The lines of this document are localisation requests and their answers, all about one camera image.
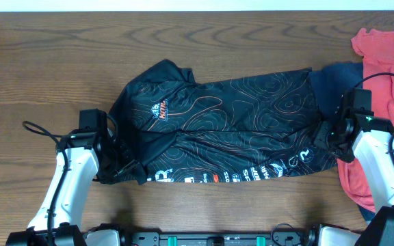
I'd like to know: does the navy blue garment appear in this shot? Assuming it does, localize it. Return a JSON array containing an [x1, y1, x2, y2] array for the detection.
[[309, 62, 363, 119]]

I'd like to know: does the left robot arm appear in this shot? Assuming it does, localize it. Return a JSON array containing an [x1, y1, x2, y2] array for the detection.
[[6, 128, 140, 245]]

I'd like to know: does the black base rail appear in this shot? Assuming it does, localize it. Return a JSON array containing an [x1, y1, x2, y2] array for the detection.
[[83, 223, 321, 246]]

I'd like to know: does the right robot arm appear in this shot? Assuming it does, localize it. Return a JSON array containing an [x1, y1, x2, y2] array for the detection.
[[314, 114, 394, 246]]

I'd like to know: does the black orange-patterned jersey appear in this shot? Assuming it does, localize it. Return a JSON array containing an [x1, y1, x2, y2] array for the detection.
[[99, 59, 337, 184]]

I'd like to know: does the red printed t-shirt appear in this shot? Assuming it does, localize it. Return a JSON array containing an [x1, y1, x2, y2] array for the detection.
[[338, 28, 394, 212]]

